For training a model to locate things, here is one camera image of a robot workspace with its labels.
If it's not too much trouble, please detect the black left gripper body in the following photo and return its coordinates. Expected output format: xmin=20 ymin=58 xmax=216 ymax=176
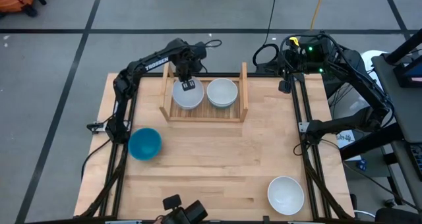
xmin=174 ymin=40 xmax=208 ymax=92

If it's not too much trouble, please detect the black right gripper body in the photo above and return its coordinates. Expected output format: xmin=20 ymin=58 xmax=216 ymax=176
xmin=278 ymin=36 xmax=306 ymax=94

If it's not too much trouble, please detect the teal bowl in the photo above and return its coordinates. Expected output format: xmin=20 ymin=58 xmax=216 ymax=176
xmin=127 ymin=127 xmax=163 ymax=161

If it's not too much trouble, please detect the wooden slatted shelf riser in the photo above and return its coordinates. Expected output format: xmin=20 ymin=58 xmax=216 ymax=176
xmin=158 ymin=61 xmax=250 ymax=123

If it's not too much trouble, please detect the white paper sheet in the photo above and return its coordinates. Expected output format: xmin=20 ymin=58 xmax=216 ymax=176
xmin=335 ymin=128 xmax=363 ymax=161

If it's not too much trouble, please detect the black stand beam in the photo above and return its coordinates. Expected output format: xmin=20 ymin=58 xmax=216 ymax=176
xmin=384 ymin=28 xmax=422 ymax=65
xmin=339 ymin=123 xmax=406 ymax=161

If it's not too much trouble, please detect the black tablet with blue screen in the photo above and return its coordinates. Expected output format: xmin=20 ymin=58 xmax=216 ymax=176
xmin=393 ymin=54 xmax=422 ymax=89

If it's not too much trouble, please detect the grey desk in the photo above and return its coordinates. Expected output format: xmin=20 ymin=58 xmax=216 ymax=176
xmin=371 ymin=51 xmax=422 ymax=215

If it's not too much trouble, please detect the black keyboard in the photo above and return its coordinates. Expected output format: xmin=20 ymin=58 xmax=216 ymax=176
xmin=407 ymin=143 xmax=422 ymax=182

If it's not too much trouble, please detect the orange and black bag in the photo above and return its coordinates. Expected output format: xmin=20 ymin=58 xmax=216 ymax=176
xmin=0 ymin=0 xmax=47 ymax=19

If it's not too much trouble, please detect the black chair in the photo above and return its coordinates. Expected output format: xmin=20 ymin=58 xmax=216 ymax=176
xmin=375 ymin=206 xmax=422 ymax=224

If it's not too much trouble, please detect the black aluminium table frame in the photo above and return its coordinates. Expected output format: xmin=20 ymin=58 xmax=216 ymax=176
xmin=78 ymin=71 xmax=356 ymax=224

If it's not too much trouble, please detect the black floor cable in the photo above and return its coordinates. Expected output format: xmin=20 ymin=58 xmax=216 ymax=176
xmin=252 ymin=0 xmax=281 ymax=67

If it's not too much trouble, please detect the yellow floor cable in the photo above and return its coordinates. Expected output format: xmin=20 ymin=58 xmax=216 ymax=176
xmin=309 ymin=0 xmax=328 ymax=32

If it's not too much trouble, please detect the black left base cable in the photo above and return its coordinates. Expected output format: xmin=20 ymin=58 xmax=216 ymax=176
xmin=80 ymin=138 xmax=111 ymax=181

